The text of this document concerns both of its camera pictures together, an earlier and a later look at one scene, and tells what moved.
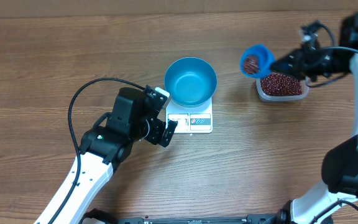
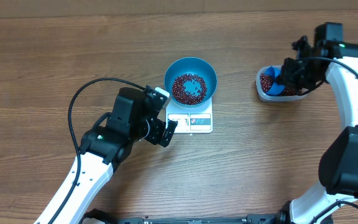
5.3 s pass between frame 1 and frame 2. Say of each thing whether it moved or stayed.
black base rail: stayed
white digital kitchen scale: stayed
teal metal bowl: stayed
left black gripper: stayed
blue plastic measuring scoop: moved
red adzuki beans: moved
